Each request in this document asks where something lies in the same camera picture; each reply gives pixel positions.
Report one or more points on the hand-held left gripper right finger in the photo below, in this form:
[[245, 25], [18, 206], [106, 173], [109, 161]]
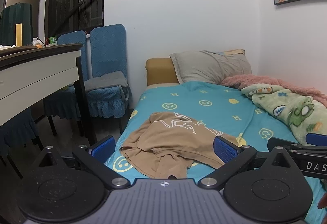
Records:
[[224, 148]]

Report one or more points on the yellow pillow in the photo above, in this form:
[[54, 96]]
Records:
[[236, 51]]

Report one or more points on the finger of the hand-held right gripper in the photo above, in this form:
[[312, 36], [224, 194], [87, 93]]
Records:
[[316, 139], [281, 142]]

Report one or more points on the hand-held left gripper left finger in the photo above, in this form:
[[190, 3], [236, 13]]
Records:
[[103, 148]]

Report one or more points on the tan padded headboard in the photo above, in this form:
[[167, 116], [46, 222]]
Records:
[[159, 70]]

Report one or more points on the tan printed t-shirt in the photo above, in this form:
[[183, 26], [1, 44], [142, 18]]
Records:
[[166, 142]]

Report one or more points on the grey pillow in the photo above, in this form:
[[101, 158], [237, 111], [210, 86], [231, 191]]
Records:
[[209, 66]]

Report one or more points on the dark green fan heater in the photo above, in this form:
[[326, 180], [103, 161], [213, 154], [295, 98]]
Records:
[[12, 22]]

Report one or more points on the blue smiley bed sheet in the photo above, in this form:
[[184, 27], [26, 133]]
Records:
[[204, 96]]

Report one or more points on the blue covered chair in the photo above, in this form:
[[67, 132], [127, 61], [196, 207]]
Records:
[[107, 47], [15, 129], [72, 40]]

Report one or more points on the green tin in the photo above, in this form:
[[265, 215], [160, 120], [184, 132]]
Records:
[[53, 40]]

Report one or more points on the white table with dark legs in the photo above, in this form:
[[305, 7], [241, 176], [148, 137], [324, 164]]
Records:
[[30, 73]]

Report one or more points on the yellow flat board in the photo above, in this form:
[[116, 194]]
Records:
[[19, 34]]

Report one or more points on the green cartoon blanket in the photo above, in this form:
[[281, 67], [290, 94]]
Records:
[[288, 109]]

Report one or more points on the pink fluffy blanket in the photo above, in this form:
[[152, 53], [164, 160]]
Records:
[[268, 80]]

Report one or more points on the grey seat cushion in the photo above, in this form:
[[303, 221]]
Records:
[[104, 80]]

